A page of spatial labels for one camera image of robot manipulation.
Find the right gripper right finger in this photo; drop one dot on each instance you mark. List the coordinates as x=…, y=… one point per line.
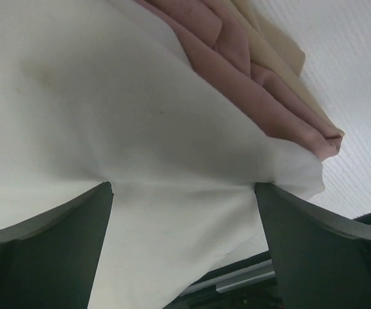
x=321, y=259

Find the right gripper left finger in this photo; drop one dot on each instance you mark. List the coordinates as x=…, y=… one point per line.
x=50, y=260

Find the cream white t shirt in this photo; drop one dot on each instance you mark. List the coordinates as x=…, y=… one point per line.
x=92, y=92

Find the beige folded t shirt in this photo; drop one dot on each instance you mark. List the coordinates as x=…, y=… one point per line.
x=275, y=58

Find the folded pink t shirt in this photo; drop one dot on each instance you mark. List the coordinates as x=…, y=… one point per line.
x=197, y=26

